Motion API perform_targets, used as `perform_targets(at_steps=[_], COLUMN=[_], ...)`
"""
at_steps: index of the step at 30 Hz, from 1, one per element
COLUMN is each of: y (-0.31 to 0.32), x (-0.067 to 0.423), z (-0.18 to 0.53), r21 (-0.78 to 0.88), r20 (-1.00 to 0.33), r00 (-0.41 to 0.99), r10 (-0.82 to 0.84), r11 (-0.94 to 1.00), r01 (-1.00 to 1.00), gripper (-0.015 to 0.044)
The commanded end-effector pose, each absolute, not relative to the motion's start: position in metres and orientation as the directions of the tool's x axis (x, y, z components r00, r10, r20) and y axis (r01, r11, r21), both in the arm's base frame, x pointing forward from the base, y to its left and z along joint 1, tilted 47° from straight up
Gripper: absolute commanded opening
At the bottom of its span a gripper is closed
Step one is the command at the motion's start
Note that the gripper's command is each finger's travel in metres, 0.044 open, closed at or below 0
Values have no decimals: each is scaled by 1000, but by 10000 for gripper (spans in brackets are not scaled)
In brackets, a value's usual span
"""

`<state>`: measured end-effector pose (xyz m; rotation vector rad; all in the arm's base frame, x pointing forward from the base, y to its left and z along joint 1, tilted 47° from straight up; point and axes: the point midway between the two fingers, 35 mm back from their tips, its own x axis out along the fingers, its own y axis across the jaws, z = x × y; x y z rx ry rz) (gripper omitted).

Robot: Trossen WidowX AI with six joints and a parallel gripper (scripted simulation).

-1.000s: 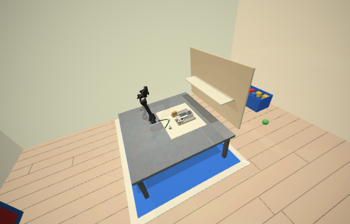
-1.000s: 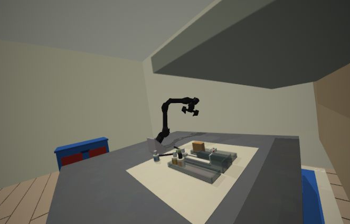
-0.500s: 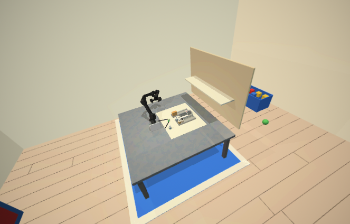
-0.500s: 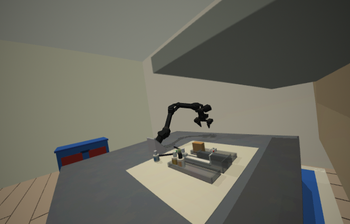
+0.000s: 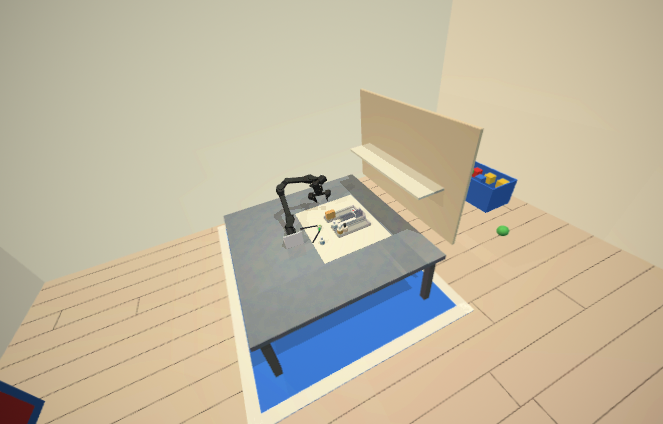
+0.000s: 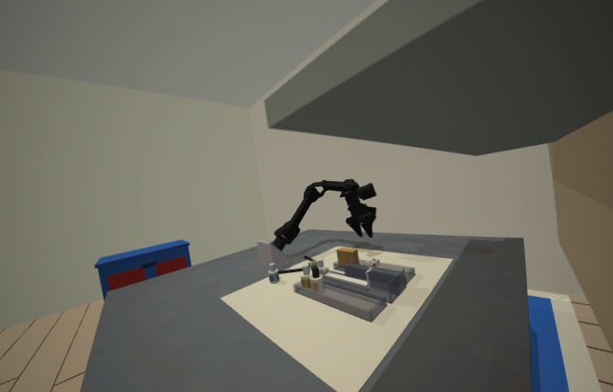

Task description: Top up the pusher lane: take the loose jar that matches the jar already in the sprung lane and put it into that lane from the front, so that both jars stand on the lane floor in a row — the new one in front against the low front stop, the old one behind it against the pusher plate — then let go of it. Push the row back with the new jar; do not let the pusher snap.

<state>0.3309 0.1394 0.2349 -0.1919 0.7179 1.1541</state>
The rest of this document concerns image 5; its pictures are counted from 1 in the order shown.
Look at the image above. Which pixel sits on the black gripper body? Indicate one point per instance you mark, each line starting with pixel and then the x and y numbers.
pixel 319 192

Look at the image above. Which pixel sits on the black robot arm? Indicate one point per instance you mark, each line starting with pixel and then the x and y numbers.
pixel 309 179

